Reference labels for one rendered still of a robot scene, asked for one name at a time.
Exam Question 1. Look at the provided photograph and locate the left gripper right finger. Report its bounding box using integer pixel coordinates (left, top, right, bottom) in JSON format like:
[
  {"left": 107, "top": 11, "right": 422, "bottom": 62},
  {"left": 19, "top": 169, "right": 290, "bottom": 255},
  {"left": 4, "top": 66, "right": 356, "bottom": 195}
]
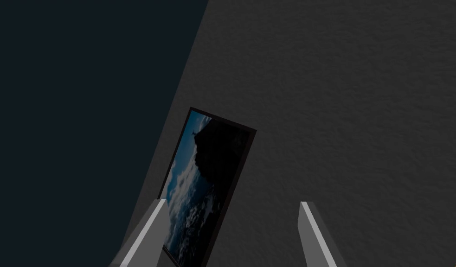
[{"left": 297, "top": 201, "right": 348, "bottom": 267}]

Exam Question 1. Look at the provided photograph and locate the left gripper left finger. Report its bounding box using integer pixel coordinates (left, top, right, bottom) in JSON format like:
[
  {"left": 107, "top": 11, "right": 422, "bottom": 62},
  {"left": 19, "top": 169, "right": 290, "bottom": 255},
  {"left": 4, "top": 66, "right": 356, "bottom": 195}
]
[{"left": 108, "top": 198, "right": 172, "bottom": 267}]

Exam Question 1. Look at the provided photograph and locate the black framed sky picture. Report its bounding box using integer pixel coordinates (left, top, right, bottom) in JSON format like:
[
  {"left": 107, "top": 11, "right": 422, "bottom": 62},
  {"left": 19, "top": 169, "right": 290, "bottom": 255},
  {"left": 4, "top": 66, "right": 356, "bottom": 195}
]
[{"left": 157, "top": 107, "right": 257, "bottom": 267}]

